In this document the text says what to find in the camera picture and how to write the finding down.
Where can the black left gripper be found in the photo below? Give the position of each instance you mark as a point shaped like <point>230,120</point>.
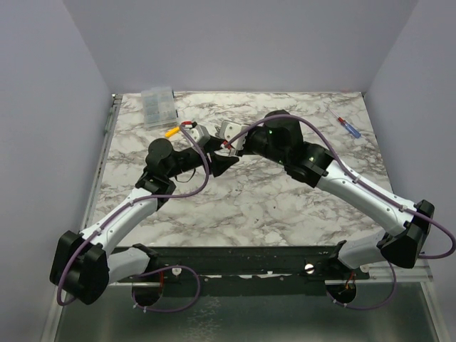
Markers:
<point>219,163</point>

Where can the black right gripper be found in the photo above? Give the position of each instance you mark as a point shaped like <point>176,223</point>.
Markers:
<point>244,144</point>

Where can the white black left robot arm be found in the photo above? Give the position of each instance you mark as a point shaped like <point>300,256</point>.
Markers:
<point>80,265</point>

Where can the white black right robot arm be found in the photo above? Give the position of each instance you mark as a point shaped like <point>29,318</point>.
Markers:
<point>405,224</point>

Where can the yellow black screwdriver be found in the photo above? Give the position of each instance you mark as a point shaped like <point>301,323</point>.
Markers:
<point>172,132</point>

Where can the red blue screwdriver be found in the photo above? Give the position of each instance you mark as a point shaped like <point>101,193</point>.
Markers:
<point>356,134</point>

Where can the clear plastic parts box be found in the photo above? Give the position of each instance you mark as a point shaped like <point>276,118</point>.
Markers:
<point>158,106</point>

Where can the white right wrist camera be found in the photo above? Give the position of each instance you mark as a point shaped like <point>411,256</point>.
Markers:
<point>228,130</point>

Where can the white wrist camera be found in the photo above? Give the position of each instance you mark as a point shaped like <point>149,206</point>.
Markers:
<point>200,135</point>
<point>228,130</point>

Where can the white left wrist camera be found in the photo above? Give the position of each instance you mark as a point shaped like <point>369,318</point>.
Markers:
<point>200,135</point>

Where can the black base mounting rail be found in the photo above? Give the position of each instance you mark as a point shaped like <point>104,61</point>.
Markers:
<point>242,271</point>

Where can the aluminium extrusion frame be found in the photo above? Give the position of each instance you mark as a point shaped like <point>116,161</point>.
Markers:
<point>55,311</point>

